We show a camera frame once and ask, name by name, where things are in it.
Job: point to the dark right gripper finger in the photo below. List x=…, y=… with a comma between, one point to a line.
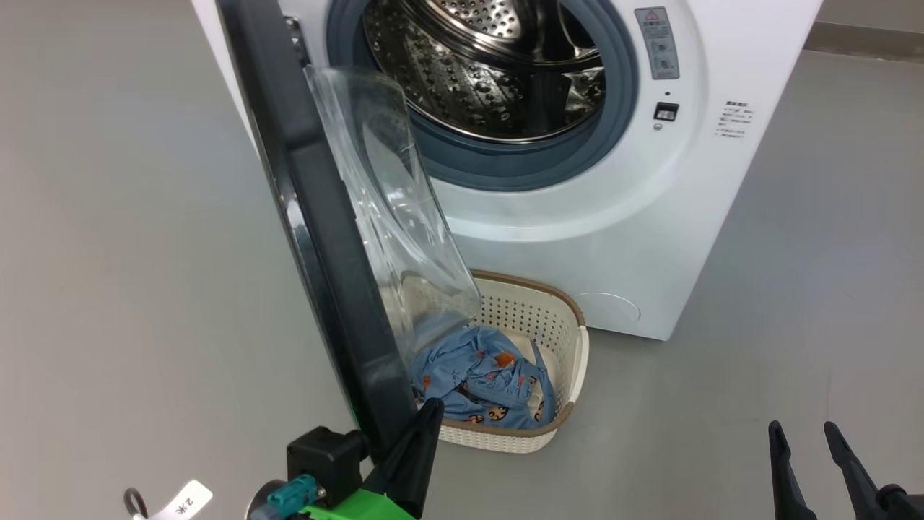
x=859, y=484
x=788, y=484

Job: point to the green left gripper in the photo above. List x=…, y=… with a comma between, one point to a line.
x=361, y=507

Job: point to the blue cartoon print garment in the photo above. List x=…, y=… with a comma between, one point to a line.
x=469, y=375

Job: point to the black round glass washer door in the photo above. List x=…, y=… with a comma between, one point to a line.
x=317, y=238

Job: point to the white front-load washing machine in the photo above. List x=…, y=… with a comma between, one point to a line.
x=650, y=217

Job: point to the cream perforated laundry basket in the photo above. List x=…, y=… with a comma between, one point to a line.
x=538, y=314

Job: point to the grey warning sticker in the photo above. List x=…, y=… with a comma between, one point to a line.
x=657, y=43

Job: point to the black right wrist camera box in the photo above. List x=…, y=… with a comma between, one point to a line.
x=902, y=505

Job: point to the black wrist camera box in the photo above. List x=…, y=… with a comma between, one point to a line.
x=902, y=505
x=325, y=458

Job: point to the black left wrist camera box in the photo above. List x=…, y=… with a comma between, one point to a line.
x=325, y=458

